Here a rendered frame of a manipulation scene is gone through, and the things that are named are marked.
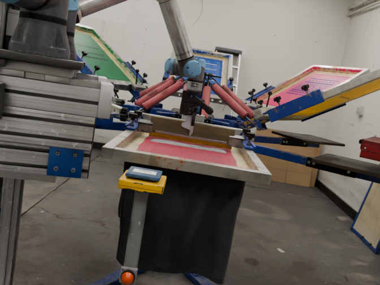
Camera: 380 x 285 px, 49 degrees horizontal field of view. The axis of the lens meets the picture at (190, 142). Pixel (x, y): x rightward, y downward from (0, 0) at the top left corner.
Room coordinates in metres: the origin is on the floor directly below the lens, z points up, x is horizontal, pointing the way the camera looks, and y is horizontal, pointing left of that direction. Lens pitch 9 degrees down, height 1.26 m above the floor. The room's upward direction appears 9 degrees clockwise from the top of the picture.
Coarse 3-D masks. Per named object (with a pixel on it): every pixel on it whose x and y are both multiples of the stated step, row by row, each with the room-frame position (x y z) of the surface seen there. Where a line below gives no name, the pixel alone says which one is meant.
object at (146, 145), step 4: (148, 136) 1.99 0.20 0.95; (152, 136) 2.01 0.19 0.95; (144, 140) 1.86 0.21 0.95; (148, 140) 1.88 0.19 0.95; (172, 140) 2.00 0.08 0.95; (176, 140) 2.02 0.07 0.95; (140, 144) 1.74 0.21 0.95; (144, 144) 1.75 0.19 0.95; (148, 144) 1.77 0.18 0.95; (152, 144) 1.79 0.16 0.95; (156, 144) 1.80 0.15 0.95; (160, 144) 1.82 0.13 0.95; (164, 144) 1.84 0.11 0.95; (168, 144) 1.86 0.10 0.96; (140, 148) 1.65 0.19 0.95; (144, 148) 1.66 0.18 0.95; (148, 148) 1.68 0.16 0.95; (180, 148) 1.81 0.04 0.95; (184, 148) 1.82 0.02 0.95
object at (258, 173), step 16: (112, 144) 1.45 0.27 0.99; (128, 160) 1.38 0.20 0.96; (144, 160) 1.38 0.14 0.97; (160, 160) 1.38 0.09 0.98; (176, 160) 1.38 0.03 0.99; (192, 160) 1.40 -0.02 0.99; (256, 160) 1.62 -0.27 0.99; (224, 176) 1.38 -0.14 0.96; (240, 176) 1.38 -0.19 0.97; (256, 176) 1.38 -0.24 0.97
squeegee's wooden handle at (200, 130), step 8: (152, 120) 1.97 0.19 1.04; (160, 120) 1.97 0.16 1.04; (168, 120) 1.97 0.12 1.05; (176, 120) 1.97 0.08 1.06; (184, 120) 2.00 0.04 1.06; (160, 128) 1.97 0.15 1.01; (168, 128) 1.97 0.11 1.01; (176, 128) 1.97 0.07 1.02; (184, 128) 1.97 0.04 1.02; (200, 128) 1.97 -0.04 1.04; (208, 128) 1.97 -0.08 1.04; (216, 128) 1.97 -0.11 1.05; (224, 128) 1.98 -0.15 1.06; (200, 136) 1.97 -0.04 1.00; (208, 136) 1.97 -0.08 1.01; (216, 136) 1.97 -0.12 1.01; (224, 136) 1.97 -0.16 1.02
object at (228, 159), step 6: (192, 144) 1.97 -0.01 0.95; (198, 144) 2.01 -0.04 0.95; (192, 150) 1.80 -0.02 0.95; (198, 150) 1.83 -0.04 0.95; (204, 150) 1.85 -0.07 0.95; (228, 150) 1.97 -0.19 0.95; (222, 156) 1.78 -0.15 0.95; (228, 156) 1.81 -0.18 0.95; (228, 162) 1.66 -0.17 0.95; (234, 162) 1.68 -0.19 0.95
